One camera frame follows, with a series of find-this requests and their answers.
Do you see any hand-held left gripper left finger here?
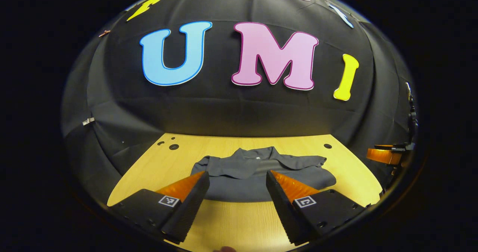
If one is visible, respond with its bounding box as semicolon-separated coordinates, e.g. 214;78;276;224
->
108;171;211;245

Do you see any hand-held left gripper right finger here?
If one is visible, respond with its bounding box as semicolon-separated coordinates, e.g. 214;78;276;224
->
266;170;369;246

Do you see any grey polo shirt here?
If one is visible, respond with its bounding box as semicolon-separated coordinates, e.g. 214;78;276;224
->
190;146;336;203

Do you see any black backdrop cloth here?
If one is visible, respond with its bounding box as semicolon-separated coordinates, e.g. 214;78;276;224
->
61;0;418;205

